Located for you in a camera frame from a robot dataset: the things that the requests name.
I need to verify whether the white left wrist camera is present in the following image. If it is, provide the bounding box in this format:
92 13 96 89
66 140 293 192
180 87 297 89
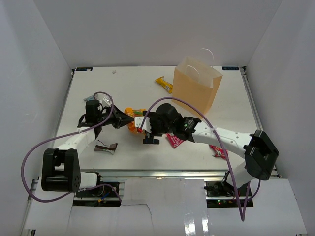
98 95 112 107

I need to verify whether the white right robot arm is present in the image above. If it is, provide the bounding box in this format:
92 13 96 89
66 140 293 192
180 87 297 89
135 103 279 196

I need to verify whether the orange yellow snack bag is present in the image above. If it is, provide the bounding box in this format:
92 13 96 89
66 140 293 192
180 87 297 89
125 107 145 134

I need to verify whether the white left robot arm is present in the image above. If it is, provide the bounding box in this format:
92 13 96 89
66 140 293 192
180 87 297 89
41 100 134 196

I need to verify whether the pink red snack packet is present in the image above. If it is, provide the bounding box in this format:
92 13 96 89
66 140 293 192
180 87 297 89
166 133 184 148

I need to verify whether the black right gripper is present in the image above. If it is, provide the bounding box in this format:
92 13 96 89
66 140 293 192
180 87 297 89
144 110 175 144

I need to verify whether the blue corner label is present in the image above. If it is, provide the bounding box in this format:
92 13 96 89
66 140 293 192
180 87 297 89
75 67 93 72
222 66 239 71

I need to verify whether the aluminium table frame rail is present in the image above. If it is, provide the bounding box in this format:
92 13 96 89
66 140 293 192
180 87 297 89
82 169 226 177

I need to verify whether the left blue corner label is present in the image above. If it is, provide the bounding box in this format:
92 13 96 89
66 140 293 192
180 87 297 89
75 67 93 72

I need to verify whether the red chips snack packet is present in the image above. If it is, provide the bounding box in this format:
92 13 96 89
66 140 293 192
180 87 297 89
209 145 226 160

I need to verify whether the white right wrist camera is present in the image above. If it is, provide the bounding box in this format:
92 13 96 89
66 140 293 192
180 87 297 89
134 117 151 133

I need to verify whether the brown chocolate bar wrapper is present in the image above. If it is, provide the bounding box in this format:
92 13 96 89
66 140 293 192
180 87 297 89
94 140 118 155

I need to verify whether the brown paper bag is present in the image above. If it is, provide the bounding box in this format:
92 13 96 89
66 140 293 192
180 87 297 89
172 56 223 115

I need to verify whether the silver blue snack wrapper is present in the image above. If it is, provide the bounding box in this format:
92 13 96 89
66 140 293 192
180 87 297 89
83 95 95 102

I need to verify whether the right blue corner label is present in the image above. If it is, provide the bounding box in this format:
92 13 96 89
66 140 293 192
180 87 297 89
222 66 239 71

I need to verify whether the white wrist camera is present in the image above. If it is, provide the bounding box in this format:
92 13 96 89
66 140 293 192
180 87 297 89
134 117 151 133
98 95 112 107

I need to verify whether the yellow snack bar wrapper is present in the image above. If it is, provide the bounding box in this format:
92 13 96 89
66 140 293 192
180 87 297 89
155 76 173 94

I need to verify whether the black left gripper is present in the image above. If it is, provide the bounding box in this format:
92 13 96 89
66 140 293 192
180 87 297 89
97 104 135 129

